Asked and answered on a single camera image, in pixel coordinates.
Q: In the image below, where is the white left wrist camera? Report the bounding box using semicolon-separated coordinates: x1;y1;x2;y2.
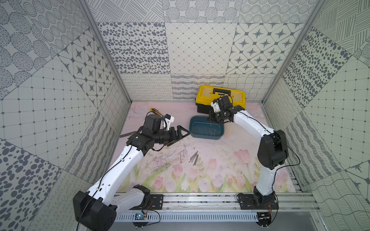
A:
163;114;174;131

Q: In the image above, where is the dark metal hex key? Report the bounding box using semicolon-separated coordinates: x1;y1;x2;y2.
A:
119;131;136;138

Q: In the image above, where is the yellow black utility knife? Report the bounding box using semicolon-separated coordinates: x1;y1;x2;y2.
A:
150;108;161;114

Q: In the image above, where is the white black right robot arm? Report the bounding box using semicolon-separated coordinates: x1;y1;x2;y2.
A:
209;95;289;207

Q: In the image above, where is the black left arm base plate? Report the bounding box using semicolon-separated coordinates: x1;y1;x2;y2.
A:
131;185;164;210

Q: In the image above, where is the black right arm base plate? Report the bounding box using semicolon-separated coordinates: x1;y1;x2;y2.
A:
236;193;279;210

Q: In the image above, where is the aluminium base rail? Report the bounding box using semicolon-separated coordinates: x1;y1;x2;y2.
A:
108;192;319;215

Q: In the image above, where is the steel nail pile right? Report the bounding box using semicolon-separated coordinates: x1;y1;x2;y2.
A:
189;151;198;162

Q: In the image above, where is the teal plastic storage box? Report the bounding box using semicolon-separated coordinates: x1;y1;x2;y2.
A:
189;116;225;140

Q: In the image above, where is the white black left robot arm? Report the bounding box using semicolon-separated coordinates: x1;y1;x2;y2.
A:
73;112;190;231

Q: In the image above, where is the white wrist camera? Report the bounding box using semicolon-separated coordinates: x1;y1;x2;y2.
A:
163;114;174;131
211;101;221;113

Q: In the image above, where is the yellow black toolbox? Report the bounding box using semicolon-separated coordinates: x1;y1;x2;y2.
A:
196;85;246;114

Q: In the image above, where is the white perforated cable duct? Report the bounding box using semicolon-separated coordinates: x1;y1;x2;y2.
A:
115;212;258;222

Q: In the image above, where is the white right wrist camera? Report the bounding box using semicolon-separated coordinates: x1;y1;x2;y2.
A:
211;101;221;113

